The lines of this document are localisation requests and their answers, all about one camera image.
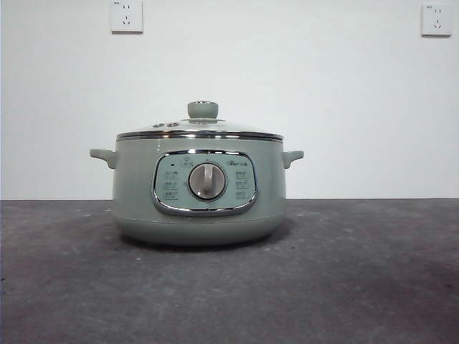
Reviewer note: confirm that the glass lid with green knob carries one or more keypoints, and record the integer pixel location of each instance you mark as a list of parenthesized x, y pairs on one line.
[(203, 109)]

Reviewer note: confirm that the pale green electric pot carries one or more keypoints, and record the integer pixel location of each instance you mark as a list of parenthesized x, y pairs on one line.
[(143, 215)]

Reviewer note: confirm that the white wall socket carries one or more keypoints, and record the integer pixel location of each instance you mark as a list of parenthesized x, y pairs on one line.
[(436, 19), (126, 16)]

